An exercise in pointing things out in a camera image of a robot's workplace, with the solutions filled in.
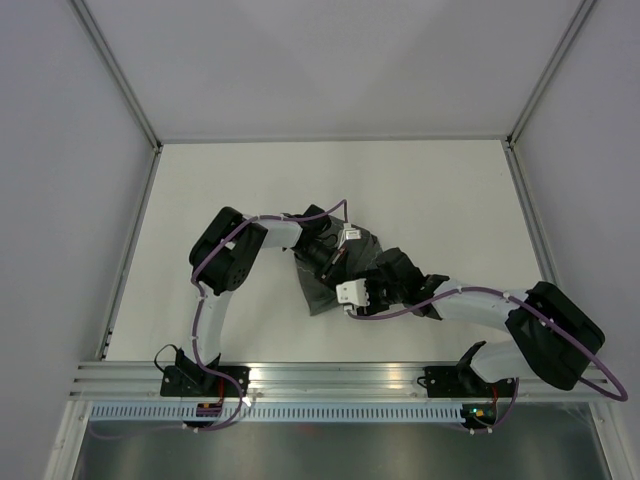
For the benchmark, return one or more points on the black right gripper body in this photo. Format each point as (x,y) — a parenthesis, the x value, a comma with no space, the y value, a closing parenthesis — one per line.
(382,294)

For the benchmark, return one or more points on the grey cloth napkin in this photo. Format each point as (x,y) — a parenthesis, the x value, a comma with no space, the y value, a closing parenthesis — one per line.
(362,254)

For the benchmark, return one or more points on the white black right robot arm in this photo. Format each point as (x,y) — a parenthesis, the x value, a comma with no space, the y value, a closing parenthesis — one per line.
(549,336)

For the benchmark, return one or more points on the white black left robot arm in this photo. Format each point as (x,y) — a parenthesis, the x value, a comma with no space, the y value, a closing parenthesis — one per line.
(224,255)

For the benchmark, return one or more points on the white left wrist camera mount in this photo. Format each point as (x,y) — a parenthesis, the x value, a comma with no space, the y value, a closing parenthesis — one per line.
(349,233)

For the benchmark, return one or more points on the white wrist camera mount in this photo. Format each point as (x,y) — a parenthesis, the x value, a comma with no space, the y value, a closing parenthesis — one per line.
(349,233)
(353,294)

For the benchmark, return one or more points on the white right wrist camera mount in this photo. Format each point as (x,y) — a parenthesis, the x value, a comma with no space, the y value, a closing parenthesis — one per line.
(353,294)

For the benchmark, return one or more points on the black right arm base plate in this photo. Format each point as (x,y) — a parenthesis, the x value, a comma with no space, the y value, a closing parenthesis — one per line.
(450,382)

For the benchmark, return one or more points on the aluminium left frame post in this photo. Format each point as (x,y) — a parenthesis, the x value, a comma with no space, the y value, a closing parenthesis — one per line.
(101,45)

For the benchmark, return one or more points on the aluminium frame post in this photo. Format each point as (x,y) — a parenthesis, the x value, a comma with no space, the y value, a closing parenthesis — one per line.
(101,45)
(570,34)

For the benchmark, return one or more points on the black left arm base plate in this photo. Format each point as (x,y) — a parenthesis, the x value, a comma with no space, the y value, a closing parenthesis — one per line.
(184,378)

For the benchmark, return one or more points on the aluminium front rail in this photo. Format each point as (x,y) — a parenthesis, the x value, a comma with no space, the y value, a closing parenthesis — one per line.
(270,382)

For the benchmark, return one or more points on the white slotted cable duct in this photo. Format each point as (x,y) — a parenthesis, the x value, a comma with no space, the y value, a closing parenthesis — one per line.
(283,412)

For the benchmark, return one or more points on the aluminium right frame post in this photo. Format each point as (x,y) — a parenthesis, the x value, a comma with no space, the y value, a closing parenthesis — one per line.
(570,34)

